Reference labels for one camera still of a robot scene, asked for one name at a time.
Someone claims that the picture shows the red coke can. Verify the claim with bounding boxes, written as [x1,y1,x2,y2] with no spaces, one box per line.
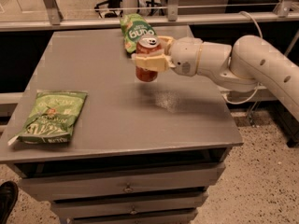
[135,35,162,82]

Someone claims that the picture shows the grey drawer cabinet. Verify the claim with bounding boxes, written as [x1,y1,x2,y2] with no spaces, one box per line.
[0,25,244,224]

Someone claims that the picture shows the black office chair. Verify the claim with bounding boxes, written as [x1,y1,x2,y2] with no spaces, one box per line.
[94,0,122,19]

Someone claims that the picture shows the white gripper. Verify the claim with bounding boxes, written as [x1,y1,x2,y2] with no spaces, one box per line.
[132,35,203,77]

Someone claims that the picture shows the bottom grey drawer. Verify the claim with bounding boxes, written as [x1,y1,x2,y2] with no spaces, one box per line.
[66,208,199,224]

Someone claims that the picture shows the middle grey drawer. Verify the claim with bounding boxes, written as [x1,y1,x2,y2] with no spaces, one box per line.
[51,191,208,218]

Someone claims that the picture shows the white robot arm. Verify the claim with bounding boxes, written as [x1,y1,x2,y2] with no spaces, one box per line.
[132,35,299,119]

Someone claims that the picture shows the white cable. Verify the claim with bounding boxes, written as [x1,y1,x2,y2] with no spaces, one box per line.
[221,11,263,105]

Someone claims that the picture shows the grey metal railing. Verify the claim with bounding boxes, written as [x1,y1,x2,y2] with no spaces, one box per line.
[0,0,299,32]

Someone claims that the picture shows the black shoe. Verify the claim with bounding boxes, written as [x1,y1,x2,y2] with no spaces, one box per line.
[0,181,19,224]

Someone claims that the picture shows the green dang chip bag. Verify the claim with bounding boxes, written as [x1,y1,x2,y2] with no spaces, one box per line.
[120,13,156,53]

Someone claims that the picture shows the top grey drawer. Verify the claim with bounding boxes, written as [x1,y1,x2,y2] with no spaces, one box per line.
[19,162,225,201]

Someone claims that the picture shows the grey drawer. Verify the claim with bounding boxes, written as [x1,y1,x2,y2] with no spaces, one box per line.
[19,162,225,201]
[66,208,199,224]
[51,191,208,218]

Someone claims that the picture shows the green jalapeno chip bag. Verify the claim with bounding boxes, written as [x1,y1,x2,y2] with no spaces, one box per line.
[7,91,88,146]

